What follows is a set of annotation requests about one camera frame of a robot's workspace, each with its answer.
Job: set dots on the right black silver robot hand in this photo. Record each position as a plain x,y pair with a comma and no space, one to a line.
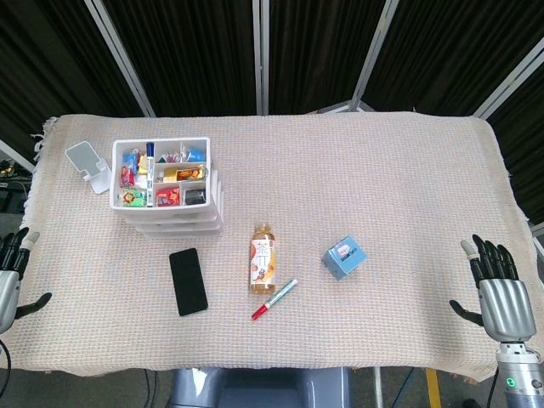
506,306

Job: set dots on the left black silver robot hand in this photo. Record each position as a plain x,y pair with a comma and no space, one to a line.
8,285

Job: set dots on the clear plastic drawer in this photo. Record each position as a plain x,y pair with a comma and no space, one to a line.
170,216
178,225
183,234

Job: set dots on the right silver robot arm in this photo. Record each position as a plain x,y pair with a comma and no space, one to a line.
523,382

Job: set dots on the white plastic drawer organizer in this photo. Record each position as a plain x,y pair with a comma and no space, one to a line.
161,211

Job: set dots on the white phone stand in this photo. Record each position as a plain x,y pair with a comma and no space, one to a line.
85,159

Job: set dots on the white table leg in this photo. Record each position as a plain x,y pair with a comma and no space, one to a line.
378,389

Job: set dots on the green red candy packet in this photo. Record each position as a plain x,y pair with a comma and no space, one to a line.
134,198

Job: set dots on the pink red candy wrapper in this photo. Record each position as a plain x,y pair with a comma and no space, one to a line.
127,176

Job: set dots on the blue cardboard box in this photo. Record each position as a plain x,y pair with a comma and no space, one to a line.
344,259

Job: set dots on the blue candy wrapper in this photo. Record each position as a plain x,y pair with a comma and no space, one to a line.
131,158

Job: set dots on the black smartphone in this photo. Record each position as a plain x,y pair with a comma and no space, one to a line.
188,282

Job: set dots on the yellow candy wrapper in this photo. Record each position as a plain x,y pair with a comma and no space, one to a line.
143,165

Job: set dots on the blue capped whiteboard marker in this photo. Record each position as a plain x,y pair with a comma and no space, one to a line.
149,170

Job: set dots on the beige woven tablecloth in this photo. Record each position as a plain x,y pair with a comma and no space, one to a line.
340,191

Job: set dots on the small black box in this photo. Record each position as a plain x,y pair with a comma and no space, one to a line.
196,196

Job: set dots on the black folding screen panel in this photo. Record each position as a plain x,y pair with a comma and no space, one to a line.
323,51
191,55
459,51
42,64

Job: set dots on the small light blue item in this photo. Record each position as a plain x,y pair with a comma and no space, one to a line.
196,155

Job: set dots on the red capped marker pen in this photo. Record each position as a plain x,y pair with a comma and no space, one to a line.
276,297

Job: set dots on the amber tea bottle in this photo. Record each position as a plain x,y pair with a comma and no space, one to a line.
262,263

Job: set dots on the grey robot torso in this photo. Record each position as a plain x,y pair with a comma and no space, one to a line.
255,391

